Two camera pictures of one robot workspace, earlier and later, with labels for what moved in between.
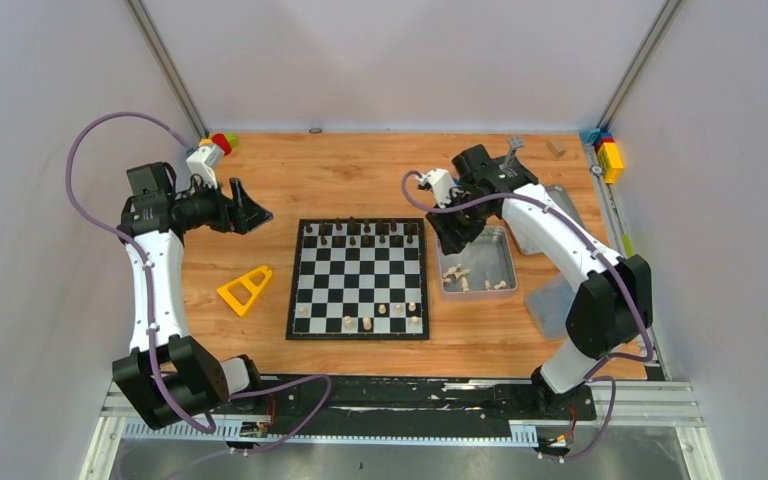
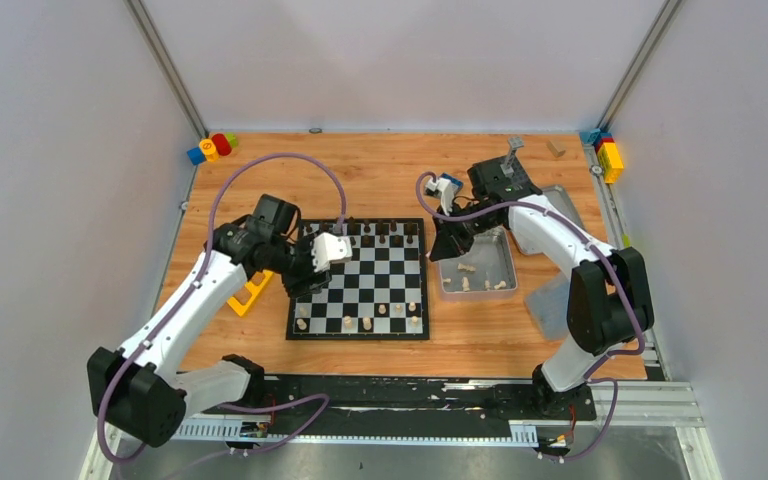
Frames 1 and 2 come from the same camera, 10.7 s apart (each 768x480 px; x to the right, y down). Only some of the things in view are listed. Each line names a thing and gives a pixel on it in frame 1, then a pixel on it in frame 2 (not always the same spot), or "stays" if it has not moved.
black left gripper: x=232 y=211 → x=307 y=279
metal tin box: x=483 y=268 stays
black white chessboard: x=359 y=279 stays
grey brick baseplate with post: x=516 y=142 stays
